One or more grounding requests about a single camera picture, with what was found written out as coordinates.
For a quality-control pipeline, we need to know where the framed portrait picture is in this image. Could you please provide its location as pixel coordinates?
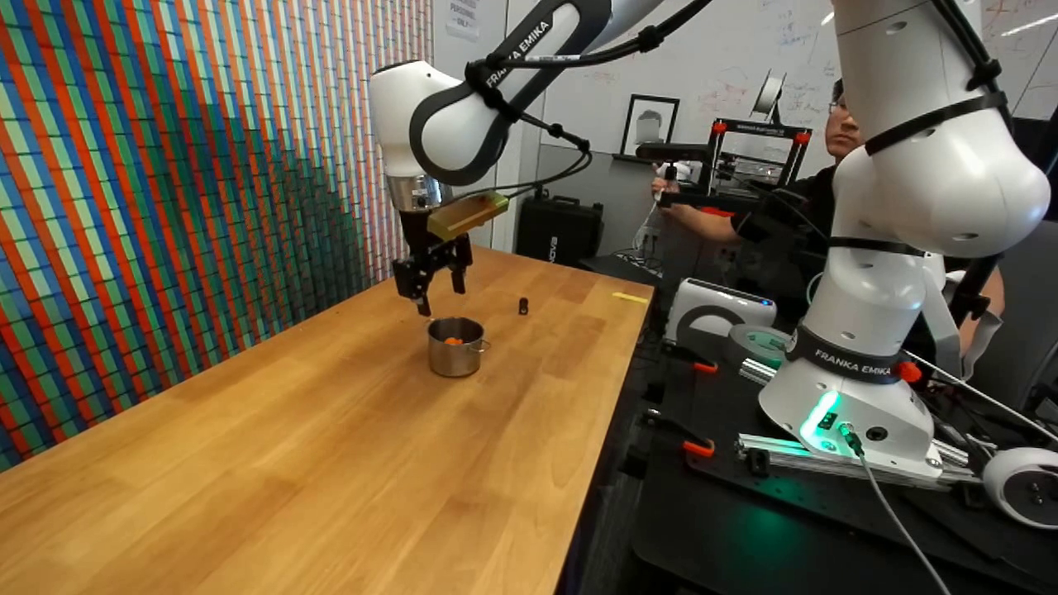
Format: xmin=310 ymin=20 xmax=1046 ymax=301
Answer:
xmin=618 ymin=92 xmax=683 ymax=159

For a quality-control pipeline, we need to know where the person in black shirt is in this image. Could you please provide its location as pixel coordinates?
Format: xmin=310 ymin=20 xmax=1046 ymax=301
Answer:
xmin=650 ymin=77 xmax=873 ymax=335

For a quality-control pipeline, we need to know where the black 3D printer frame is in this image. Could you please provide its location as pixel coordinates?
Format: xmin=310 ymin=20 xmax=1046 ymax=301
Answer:
xmin=704 ymin=115 xmax=818 ymax=206

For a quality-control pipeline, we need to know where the white cable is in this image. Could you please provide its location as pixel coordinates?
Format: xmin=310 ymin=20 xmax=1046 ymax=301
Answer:
xmin=844 ymin=436 xmax=952 ymax=595

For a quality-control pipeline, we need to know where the aluminium robot base mount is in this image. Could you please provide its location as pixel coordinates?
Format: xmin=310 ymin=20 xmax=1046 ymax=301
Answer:
xmin=736 ymin=428 xmax=986 ymax=491

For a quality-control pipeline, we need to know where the white round wheel device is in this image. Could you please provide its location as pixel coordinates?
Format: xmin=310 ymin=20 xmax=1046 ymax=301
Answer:
xmin=979 ymin=443 xmax=1058 ymax=534

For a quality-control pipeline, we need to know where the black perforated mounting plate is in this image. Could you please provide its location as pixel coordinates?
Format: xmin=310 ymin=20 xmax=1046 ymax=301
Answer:
xmin=626 ymin=329 xmax=1058 ymax=595

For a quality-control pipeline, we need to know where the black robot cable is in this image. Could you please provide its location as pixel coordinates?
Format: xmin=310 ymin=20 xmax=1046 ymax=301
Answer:
xmin=460 ymin=0 xmax=715 ymax=208

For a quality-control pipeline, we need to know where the small steel pot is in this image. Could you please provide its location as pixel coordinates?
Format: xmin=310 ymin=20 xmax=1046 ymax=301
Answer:
xmin=428 ymin=313 xmax=490 ymax=381

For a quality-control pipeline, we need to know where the white grey control device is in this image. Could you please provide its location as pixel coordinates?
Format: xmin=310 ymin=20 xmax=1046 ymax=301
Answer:
xmin=663 ymin=274 xmax=780 ymax=346

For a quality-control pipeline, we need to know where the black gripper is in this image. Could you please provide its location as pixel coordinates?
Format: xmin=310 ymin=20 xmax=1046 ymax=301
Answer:
xmin=390 ymin=206 xmax=477 ymax=322

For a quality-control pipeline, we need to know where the black clamp with orange handle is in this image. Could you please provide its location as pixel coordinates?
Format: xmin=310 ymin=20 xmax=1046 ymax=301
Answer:
xmin=642 ymin=407 xmax=721 ymax=466
xmin=657 ymin=342 xmax=723 ymax=383

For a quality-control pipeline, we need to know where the black equipment case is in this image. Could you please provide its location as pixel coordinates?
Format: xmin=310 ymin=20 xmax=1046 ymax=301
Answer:
xmin=513 ymin=192 xmax=607 ymax=267

